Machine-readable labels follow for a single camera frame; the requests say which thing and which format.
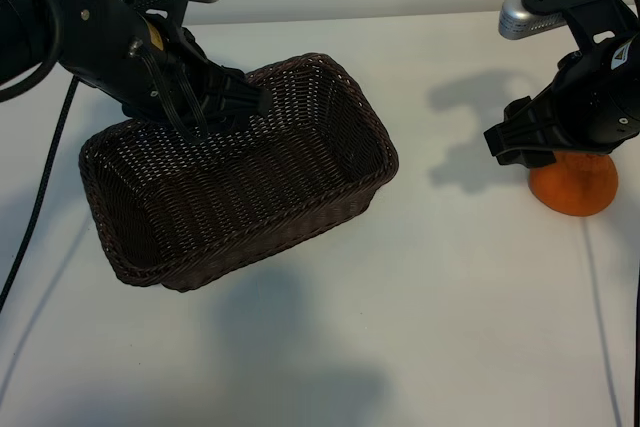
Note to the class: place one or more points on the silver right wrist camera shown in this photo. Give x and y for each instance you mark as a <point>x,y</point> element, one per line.
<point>520,19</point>

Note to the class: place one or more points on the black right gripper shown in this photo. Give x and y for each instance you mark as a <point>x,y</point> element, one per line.
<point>600,97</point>

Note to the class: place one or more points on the dark brown wicker basket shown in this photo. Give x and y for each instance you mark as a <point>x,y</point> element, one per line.
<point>260,192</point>

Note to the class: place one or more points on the orange fruit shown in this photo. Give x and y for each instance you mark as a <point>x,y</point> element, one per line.
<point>575,192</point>

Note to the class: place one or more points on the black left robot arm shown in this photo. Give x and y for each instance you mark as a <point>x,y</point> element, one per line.
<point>30,12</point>

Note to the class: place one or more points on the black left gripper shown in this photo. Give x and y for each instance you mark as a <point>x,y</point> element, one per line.
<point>175,67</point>

